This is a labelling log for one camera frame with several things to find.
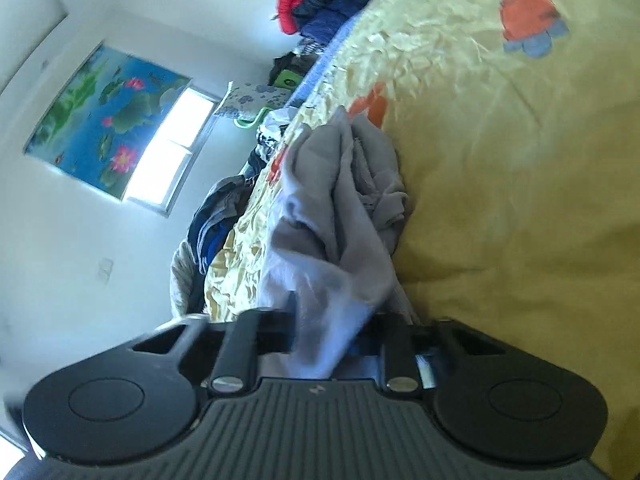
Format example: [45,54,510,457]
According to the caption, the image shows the green plastic hanger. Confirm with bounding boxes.
[235,107,274,129]

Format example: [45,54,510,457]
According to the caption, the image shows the yellow printed bedsheet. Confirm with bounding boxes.
[202,0,640,480]

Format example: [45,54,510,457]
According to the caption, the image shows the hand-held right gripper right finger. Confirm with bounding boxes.
[350,312,506,393]

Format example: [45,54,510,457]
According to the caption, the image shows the dark blue clothes heap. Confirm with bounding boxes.
[186,174,262,275]

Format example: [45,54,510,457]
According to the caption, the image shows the navy jacket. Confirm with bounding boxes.
[294,0,393,45]

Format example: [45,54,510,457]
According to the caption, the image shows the black and green bag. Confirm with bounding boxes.
[269,52,322,89]

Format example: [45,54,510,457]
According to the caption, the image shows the floral pillow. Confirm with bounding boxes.
[212,80,292,122]

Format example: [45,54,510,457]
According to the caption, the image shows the lotus wall poster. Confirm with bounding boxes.
[23,42,194,202]

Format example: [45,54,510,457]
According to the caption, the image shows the light lavender shirt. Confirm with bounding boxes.
[255,105,416,381]

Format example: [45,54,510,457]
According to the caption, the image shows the black and white patterned clothing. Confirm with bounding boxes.
[247,109,293,182]

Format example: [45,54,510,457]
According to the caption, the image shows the window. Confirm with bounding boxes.
[122,85,227,219]

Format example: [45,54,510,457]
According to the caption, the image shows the checkered cloth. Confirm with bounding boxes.
[291,37,327,59]

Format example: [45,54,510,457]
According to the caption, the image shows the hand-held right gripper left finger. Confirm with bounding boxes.
[127,307,298,396]

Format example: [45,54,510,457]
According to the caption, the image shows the blue blanket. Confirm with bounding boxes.
[289,12,363,107]

